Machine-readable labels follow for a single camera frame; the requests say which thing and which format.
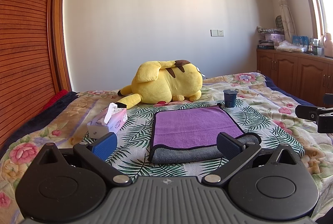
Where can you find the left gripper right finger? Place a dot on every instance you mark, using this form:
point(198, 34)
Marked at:
point(239, 152)

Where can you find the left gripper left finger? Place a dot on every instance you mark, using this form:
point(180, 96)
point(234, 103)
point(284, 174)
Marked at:
point(93, 156)

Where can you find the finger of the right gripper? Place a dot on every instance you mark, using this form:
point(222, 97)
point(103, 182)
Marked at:
point(323, 117)

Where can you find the purple grey microfiber towel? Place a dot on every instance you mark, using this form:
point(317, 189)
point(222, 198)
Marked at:
point(184, 136)

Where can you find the pink tissue box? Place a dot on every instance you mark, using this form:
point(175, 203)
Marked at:
point(110, 120)

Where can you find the wooden low cabinet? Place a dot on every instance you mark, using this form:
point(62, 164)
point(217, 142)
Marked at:
point(305, 76)

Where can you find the floral bed quilt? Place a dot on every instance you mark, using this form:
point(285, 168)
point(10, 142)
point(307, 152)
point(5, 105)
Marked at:
point(261, 108)

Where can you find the dark blue cup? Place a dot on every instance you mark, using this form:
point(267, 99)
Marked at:
point(230, 96)

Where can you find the dark blue blanket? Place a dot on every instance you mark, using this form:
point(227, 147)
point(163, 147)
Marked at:
point(40, 120)

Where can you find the red cloth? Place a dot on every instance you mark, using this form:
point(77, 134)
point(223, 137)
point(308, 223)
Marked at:
point(54, 99)

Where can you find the pink bottle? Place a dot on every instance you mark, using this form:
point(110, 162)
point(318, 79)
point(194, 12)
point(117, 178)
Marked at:
point(328, 46)

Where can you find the blue white box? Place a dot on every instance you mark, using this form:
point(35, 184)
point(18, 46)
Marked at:
point(300, 41)

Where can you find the folded light cloth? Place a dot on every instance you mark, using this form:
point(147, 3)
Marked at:
point(289, 47)

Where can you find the yellow pikachu plush toy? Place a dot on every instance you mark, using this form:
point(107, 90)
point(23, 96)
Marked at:
point(162, 81)

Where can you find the pink storage box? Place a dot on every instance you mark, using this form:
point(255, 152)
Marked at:
point(275, 37)

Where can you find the wooden wardrobe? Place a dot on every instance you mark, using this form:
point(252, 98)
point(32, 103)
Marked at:
point(28, 63)

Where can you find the white wall switch socket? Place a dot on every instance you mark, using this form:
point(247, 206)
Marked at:
point(217, 33)

